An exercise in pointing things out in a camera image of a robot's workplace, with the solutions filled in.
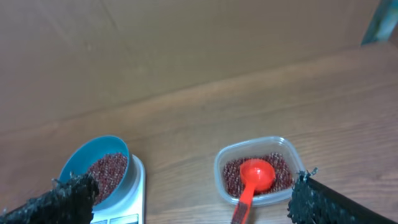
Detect red beans in bowl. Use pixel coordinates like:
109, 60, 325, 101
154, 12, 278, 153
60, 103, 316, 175
87, 153, 127, 205

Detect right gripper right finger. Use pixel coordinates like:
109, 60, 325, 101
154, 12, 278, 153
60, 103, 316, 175
287, 168, 397, 224

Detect blue bowl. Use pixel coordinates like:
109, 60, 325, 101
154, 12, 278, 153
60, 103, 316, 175
59, 136, 136, 212

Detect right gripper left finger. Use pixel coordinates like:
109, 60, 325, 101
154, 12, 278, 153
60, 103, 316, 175
1, 174, 99, 224

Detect red beans in container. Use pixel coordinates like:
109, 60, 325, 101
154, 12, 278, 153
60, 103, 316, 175
223, 152, 294, 198

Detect orange measuring scoop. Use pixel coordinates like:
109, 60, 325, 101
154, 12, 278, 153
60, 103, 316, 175
231, 159, 275, 224

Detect teal object at corner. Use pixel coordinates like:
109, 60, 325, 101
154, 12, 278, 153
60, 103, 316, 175
361, 0, 397, 45

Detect clear plastic container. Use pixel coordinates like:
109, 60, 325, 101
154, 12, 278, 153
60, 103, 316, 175
214, 136, 305, 207

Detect white digital kitchen scale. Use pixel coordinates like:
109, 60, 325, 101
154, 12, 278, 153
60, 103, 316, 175
91, 155, 146, 224

